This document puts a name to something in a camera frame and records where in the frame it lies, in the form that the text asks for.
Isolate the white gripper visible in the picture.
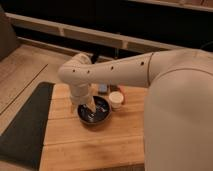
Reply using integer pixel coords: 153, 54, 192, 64
69, 84, 96, 115

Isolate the white paper cup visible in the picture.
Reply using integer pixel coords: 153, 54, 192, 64
109, 91, 124, 109

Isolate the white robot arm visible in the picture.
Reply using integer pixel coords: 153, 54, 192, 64
59, 49, 213, 171

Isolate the white wall rail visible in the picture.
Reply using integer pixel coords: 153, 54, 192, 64
6, 13, 182, 53

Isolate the dark floor mat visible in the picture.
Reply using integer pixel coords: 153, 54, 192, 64
0, 82, 54, 170

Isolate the dark ceramic bowl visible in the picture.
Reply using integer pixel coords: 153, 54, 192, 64
77, 96, 110, 124

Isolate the small blue object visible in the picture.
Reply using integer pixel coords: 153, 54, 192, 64
98, 84, 108, 93

